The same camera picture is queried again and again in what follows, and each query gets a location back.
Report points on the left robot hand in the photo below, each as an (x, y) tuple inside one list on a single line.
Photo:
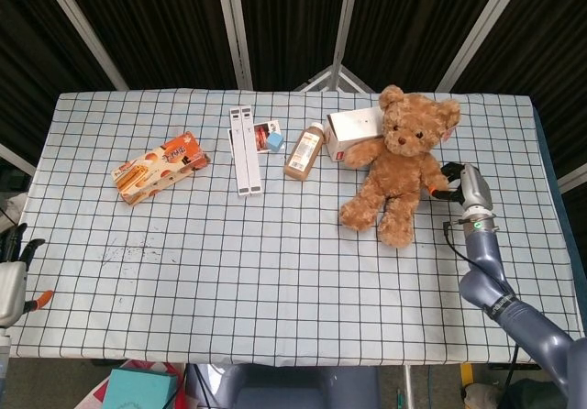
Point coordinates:
[(11, 285)]

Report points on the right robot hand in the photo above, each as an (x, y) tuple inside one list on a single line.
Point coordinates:
[(468, 186)]

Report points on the brown teddy bear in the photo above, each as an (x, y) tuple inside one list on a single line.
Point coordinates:
[(403, 157)]

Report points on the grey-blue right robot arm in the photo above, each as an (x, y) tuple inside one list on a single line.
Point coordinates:
[(509, 299)]

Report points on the white cardboard box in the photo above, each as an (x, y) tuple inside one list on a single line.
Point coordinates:
[(353, 131)]

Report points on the teal box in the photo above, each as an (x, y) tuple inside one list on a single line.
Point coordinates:
[(137, 388)]

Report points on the brown drink bottle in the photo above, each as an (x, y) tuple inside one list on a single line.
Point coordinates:
[(304, 154)]

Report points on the orange biscuit box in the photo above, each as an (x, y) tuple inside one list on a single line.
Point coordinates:
[(158, 168)]

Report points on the small blue cube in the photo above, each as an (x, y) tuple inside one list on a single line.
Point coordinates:
[(274, 142)]

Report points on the blue checked tablecloth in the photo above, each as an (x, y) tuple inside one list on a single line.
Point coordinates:
[(275, 267)]

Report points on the small photo card box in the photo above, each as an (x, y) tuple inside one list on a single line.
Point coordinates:
[(261, 135)]

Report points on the long white box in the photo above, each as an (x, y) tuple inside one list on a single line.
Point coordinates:
[(246, 152)]

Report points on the white metal frame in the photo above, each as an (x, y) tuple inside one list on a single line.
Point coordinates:
[(330, 72)]

